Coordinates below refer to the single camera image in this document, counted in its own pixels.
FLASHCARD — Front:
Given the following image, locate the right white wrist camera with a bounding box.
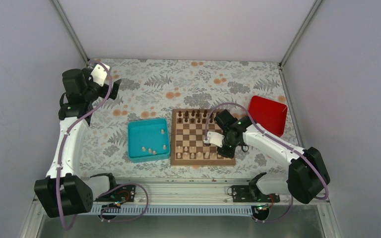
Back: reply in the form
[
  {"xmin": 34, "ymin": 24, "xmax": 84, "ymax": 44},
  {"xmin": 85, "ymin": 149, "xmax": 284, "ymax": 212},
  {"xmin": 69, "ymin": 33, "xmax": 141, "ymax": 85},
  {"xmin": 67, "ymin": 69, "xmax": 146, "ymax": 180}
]
[{"xmin": 203, "ymin": 131, "xmax": 224, "ymax": 148}]

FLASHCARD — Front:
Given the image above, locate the red plastic bin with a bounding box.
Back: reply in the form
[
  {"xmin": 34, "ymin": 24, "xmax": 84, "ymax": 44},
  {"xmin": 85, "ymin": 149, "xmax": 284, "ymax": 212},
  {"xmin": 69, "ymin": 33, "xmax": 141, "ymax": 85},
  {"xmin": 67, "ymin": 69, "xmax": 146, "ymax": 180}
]
[{"xmin": 248, "ymin": 96, "xmax": 288, "ymax": 137}]

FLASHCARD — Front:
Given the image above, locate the aluminium frame post left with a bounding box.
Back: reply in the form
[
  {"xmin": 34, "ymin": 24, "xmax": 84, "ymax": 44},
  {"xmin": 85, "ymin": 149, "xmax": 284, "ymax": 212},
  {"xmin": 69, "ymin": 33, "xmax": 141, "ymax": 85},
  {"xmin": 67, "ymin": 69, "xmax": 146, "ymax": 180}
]
[{"xmin": 50, "ymin": 0, "xmax": 89, "ymax": 63}]

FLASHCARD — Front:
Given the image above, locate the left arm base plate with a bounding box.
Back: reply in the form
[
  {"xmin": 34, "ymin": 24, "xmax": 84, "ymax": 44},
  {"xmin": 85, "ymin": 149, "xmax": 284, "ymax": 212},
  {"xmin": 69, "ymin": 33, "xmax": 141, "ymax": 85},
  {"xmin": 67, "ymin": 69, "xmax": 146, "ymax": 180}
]
[{"xmin": 95, "ymin": 185, "xmax": 136, "ymax": 203}]

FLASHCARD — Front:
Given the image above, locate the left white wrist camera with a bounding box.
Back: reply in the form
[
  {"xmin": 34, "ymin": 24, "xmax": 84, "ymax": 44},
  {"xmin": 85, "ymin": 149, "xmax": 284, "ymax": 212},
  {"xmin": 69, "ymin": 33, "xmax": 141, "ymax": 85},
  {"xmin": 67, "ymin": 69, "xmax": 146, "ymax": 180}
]
[{"xmin": 91, "ymin": 64, "xmax": 111, "ymax": 87}]

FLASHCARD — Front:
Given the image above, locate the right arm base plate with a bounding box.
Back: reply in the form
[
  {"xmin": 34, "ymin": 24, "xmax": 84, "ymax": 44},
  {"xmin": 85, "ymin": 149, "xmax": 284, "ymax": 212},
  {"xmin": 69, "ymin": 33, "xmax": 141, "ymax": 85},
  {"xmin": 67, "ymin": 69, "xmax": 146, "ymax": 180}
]
[{"xmin": 227, "ymin": 185, "xmax": 280, "ymax": 203}]

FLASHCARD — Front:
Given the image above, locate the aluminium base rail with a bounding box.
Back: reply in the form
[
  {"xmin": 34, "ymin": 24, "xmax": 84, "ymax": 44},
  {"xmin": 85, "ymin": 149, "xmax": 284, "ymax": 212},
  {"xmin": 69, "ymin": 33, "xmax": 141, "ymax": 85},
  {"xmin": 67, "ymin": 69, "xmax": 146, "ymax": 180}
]
[{"xmin": 32, "ymin": 177, "xmax": 331, "ymax": 218}]

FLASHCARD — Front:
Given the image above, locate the wooden chessboard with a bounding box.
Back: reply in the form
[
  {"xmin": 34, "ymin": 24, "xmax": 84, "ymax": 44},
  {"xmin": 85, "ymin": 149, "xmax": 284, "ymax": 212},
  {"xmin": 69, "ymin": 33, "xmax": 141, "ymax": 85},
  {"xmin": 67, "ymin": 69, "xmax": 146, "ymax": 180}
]
[{"xmin": 171, "ymin": 109, "xmax": 236, "ymax": 166}]

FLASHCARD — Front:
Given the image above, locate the teal plastic tray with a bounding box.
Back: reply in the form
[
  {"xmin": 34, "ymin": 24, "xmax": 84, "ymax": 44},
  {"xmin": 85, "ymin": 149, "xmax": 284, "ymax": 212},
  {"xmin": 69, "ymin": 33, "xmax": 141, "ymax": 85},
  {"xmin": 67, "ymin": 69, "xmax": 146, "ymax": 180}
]
[{"xmin": 127, "ymin": 118, "xmax": 171, "ymax": 163}]

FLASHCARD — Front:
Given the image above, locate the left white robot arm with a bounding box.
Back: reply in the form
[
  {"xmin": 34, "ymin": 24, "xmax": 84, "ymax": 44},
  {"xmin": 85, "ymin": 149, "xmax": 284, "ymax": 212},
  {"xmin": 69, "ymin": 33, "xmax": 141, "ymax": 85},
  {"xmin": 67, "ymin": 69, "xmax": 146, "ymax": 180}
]
[{"xmin": 34, "ymin": 65, "xmax": 121, "ymax": 218}]

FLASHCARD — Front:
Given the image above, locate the aluminium frame post right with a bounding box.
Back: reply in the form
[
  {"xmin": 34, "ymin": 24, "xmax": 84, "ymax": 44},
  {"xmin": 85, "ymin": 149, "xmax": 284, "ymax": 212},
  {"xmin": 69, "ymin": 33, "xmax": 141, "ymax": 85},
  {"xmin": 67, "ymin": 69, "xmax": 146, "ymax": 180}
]
[{"xmin": 279, "ymin": 0, "xmax": 323, "ymax": 70}]

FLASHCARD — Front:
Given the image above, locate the aluminium frame post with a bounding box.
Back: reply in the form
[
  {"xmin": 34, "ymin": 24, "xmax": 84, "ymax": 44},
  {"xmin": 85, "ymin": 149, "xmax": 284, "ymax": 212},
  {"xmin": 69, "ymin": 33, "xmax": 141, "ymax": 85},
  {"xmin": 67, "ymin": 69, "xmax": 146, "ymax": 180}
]
[
  {"xmin": 50, "ymin": 0, "xmax": 89, "ymax": 63},
  {"xmin": 279, "ymin": 0, "xmax": 323, "ymax": 70}
]

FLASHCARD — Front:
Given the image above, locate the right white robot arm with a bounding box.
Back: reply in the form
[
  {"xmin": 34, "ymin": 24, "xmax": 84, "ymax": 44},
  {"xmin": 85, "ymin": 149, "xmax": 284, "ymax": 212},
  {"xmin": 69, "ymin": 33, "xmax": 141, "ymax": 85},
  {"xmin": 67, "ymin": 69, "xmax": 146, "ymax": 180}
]
[{"xmin": 95, "ymin": 91, "xmax": 330, "ymax": 203}]

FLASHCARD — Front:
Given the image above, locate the floral patterned table mat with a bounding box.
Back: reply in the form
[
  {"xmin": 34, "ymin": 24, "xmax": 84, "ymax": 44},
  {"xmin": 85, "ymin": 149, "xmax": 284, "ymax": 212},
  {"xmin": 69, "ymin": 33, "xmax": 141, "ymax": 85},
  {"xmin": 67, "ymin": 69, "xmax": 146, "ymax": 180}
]
[{"xmin": 80, "ymin": 59, "xmax": 286, "ymax": 179}]

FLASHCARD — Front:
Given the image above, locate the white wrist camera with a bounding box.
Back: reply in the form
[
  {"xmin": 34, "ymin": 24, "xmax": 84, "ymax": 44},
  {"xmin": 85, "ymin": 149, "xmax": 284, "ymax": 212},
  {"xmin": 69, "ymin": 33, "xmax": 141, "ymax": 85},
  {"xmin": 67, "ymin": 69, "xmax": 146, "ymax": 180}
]
[
  {"xmin": 91, "ymin": 64, "xmax": 111, "ymax": 87},
  {"xmin": 203, "ymin": 131, "xmax": 224, "ymax": 148}
]

